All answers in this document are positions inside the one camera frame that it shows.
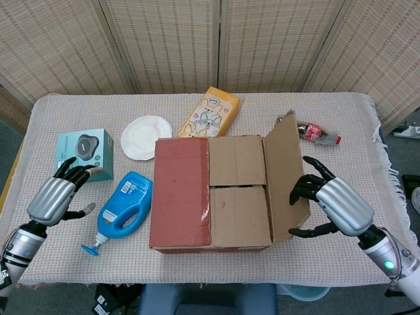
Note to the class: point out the blue chair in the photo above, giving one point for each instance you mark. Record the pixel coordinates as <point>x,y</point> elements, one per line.
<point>206,298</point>

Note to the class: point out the teal product box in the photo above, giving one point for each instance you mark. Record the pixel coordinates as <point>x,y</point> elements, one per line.
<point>98,154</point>

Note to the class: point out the white plastic device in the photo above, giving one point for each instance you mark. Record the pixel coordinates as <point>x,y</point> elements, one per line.
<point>408,130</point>

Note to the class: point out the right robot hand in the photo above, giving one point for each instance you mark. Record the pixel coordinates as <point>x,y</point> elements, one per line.
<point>344,203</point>

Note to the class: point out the woven folding screen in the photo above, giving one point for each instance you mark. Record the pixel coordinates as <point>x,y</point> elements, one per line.
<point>164,42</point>

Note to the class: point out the beige woven tablecloth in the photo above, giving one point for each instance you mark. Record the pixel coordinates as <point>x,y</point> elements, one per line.
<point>328,108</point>

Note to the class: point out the blue detergent bottle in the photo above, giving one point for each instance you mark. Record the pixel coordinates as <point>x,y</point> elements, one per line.
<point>131,193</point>

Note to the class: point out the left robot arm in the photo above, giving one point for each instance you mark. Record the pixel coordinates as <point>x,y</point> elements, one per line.
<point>23,249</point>

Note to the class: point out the white round paper plate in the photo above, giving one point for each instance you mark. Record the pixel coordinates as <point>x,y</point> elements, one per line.
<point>144,138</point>

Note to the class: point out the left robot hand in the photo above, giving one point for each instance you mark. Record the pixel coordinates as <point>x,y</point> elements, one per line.
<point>49,200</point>

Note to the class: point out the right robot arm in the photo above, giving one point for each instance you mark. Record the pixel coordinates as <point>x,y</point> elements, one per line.
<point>390,259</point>

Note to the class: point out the black electronic device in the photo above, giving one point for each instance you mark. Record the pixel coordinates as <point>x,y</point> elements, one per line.
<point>108,300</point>

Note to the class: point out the red cardboard shipping box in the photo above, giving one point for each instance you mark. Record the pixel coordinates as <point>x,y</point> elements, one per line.
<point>180,190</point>

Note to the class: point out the light blue bucket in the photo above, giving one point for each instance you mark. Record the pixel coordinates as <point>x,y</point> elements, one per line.
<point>305,292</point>

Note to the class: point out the crushed cola bottle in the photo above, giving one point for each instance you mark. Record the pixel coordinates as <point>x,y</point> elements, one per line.
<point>315,131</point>

